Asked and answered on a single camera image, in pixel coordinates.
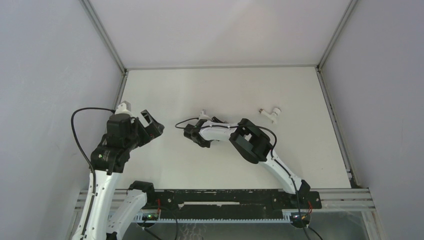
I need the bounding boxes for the white plastic water faucet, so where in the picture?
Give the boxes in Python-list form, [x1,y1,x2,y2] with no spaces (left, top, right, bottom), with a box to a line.
[258,107,282,125]

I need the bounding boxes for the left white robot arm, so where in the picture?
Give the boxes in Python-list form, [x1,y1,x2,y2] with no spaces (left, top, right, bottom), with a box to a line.
[72,109,165,240]

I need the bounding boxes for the white slotted cable duct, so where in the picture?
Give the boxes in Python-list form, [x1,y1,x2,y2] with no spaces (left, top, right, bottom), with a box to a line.
[132,212,293,224]

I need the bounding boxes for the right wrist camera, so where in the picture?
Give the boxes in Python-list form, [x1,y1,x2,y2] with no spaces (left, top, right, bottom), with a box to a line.
[198,109,212,121]

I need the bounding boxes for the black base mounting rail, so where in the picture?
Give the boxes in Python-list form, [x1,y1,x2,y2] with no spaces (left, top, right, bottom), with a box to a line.
[144,189,323,219]

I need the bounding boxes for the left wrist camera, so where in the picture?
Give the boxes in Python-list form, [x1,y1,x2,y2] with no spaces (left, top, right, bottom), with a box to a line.
[115,101,133,116]

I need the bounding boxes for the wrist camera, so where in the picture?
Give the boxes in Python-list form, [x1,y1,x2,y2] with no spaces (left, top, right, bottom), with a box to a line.
[198,109,212,121]
[115,101,133,116]

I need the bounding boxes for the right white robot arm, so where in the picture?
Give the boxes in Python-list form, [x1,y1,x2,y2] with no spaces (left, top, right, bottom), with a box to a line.
[175,117,311,208]

